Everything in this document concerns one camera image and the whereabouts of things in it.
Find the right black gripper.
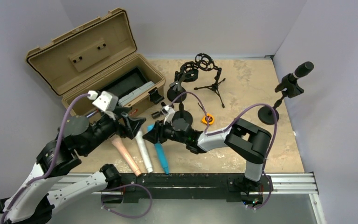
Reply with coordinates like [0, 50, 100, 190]
[144, 117, 188, 144]

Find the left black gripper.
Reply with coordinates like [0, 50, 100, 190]
[82, 105, 146, 154]

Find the white grey-headed microphone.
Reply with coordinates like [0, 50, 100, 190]
[135, 130, 154, 173]

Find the blue microphone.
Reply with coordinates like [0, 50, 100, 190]
[151, 136, 169, 174]

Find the pink microphone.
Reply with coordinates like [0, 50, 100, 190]
[110, 136, 142, 176]

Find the black round-base clip stand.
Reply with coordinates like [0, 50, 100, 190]
[167, 81, 193, 125]

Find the black tripod shock-mount stand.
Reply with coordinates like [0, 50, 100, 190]
[194, 53, 226, 108]

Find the black right-side clip stand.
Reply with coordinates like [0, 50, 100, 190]
[257, 73, 305, 126]

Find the black microphone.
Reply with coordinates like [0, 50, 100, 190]
[293, 61, 314, 79]

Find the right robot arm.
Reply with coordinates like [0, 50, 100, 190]
[143, 118, 276, 191]

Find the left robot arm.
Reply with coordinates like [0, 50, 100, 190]
[0, 113, 146, 224]

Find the black T-shaped adapter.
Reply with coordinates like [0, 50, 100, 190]
[151, 102, 167, 119]

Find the grey box inside case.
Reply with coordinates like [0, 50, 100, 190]
[118, 81, 155, 106]

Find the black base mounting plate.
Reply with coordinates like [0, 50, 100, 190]
[101, 173, 274, 205]

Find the yellow tape measure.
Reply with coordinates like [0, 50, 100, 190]
[201, 113, 215, 125]

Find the tan plastic tool case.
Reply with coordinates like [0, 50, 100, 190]
[25, 8, 166, 117]

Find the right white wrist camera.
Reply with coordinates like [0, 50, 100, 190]
[161, 105, 175, 124]

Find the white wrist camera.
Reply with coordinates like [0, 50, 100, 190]
[161, 105, 175, 124]
[87, 91, 119, 120]

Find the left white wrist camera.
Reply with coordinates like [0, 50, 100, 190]
[87, 91, 119, 120]

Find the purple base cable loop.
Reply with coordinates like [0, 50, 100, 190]
[101, 180, 155, 219]

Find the black round-base shock-mount stand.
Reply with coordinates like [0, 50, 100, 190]
[167, 61, 199, 102]

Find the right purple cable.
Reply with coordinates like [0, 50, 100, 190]
[170, 91, 278, 161]

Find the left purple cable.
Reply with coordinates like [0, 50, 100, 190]
[0, 93, 91, 224]

